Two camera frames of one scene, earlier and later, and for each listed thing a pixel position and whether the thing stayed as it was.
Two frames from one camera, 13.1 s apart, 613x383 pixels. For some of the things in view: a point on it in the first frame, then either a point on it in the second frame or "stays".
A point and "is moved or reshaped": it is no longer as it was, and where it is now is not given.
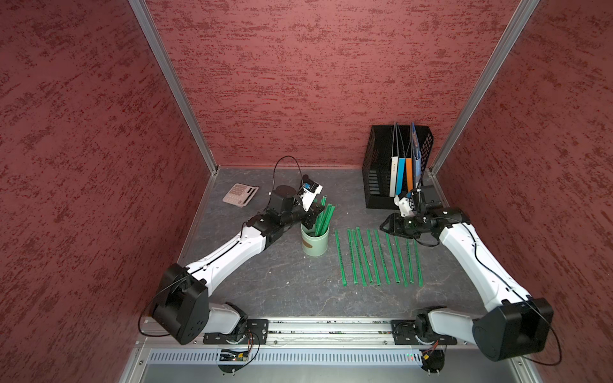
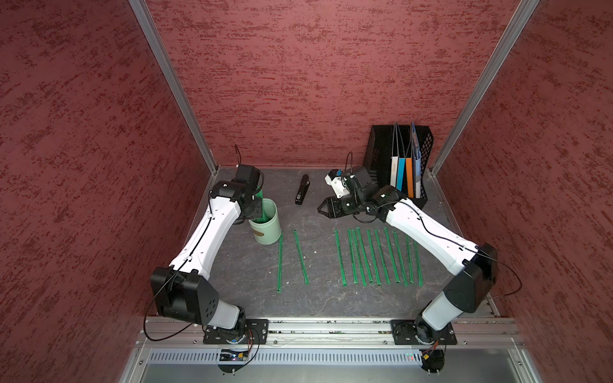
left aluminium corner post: [142, 13] stays
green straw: [409, 261] stays
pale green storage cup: [314, 246] is moved or reshaped
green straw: [378, 276] stays
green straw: [365, 256] stays
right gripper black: [394, 228] -> [334, 206]
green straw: [353, 260] stays
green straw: [358, 258] stays
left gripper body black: [306, 218] -> [253, 211]
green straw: [324, 219] -> [262, 219]
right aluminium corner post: [512, 34] stays
